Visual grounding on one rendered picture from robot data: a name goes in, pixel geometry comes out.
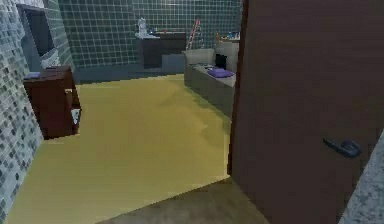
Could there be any purple folded towel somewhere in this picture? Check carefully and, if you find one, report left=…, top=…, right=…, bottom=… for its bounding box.
left=207, top=68, right=235, bottom=79

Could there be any white toilet paper roll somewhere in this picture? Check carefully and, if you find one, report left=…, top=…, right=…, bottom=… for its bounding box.
left=70, top=108, right=82, bottom=126

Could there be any dark wall mirror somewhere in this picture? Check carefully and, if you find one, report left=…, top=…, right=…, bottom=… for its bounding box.
left=15, top=3, right=58, bottom=58

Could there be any dark brown wooden cabinet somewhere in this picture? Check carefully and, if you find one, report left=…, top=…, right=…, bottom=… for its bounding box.
left=22, top=65, right=82, bottom=141

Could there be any brown wooden room door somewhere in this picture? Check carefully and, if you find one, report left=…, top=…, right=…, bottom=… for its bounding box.
left=227, top=0, right=384, bottom=224

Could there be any black box on bathtub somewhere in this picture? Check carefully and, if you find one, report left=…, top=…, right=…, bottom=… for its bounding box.
left=215, top=53, right=228, bottom=70

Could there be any dark brown vanity cupboard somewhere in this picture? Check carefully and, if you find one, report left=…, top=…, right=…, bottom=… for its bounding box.
left=135, top=31, right=187, bottom=70

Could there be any grey side counter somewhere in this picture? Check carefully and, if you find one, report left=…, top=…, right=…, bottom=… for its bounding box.
left=214, top=36, right=241, bottom=73

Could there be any black door lever handle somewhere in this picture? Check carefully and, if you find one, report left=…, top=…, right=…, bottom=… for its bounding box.
left=322, top=137, right=362, bottom=159

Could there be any grey bathtub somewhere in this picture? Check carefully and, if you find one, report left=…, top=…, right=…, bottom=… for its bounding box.
left=183, top=48, right=237, bottom=118

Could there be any white tap on vanity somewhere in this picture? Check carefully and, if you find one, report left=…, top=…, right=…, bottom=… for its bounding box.
left=136, top=17, right=149, bottom=37

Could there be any red ladder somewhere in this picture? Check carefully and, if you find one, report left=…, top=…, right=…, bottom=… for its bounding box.
left=186, top=18, right=202, bottom=51

